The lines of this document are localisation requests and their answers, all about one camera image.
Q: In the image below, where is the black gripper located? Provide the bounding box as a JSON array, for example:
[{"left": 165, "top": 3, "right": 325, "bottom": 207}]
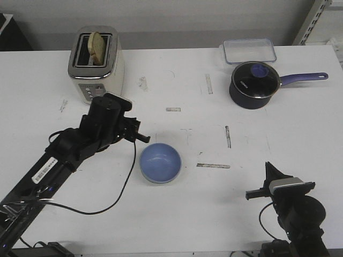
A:
[
  {"left": 245, "top": 162, "right": 316, "bottom": 202},
  {"left": 79, "top": 94, "right": 151, "bottom": 150}
]

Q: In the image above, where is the grey metal shelf upright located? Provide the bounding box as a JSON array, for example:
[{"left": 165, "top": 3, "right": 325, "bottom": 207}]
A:
[{"left": 292, "top": 0, "right": 333, "bottom": 46}]

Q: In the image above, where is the cream and silver toaster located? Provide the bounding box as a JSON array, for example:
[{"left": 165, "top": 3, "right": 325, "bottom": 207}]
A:
[{"left": 68, "top": 26, "right": 125, "bottom": 104}]

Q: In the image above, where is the dark blue saucepan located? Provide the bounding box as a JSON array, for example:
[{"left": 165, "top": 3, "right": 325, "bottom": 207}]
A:
[{"left": 229, "top": 72, "right": 329, "bottom": 110}]

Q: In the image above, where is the glass pot lid blue knob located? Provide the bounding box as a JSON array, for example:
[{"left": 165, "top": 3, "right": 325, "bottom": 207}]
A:
[{"left": 232, "top": 61, "right": 281, "bottom": 99}]

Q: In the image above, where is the blue bowl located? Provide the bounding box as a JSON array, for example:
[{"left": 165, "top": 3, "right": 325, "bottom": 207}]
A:
[{"left": 139, "top": 143, "right": 182, "bottom": 173}]

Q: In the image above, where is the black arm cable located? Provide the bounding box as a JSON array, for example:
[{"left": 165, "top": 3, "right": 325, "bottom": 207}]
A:
[
  {"left": 258, "top": 202, "right": 282, "bottom": 240},
  {"left": 40, "top": 140, "right": 137, "bottom": 215}
]

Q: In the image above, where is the clear plastic food container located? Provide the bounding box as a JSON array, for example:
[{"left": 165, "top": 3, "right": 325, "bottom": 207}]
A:
[{"left": 219, "top": 38, "right": 277, "bottom": 65}]

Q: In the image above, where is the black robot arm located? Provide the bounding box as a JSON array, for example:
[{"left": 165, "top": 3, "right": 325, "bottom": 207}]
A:
[
  {"left": 1, "top": 93, "right": 150, "bottom": 256},
  {"left": 245, "top": 162, "right": 330, "bottom": 256}
]

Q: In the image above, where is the slice of toast bread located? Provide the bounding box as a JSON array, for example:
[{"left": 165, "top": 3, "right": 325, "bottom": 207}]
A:
[{"left": 87, "top": 32, "right": 106, "bottom": 66}]

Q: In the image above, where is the green bowl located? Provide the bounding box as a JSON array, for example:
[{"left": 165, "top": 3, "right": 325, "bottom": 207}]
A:
[{"left": 141, "top": 172, "right": 180, "bottom": 184}]

